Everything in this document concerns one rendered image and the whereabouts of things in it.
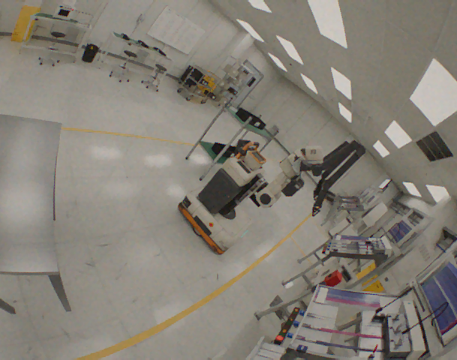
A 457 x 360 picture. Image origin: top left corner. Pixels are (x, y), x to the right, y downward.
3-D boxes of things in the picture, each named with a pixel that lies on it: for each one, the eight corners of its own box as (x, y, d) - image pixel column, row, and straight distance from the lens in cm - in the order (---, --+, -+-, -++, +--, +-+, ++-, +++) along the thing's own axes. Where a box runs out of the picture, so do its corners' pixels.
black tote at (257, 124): (242, 121, 253) (248, 115, 251) (235, 113, 263) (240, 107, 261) (262, 130, 302) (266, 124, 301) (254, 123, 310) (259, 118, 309)
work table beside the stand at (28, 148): (55, 215, 164) (62, 122, 106) (71, 311, 139) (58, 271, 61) (5, 213, 170) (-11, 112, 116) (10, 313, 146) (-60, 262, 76)
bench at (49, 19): (25, 45, 554) (38, 12, 540) (77, 54, 543) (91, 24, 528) (16, 54, 484) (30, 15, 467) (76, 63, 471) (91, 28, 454)
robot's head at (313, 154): (304, 146, 162) (322, 145, 162) (305, 146, 183) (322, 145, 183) (305, 163, 163) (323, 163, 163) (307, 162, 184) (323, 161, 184)
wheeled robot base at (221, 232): (174, 206, 202) (186, 191, 186) (207, 193, 250) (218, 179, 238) (217, 258, 195) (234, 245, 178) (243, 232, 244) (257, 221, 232)
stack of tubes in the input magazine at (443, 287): (440, 333, 121) (482, 296, 125) (421, 285, 157) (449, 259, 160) (443, 344, 132) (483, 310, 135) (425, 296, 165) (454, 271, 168)
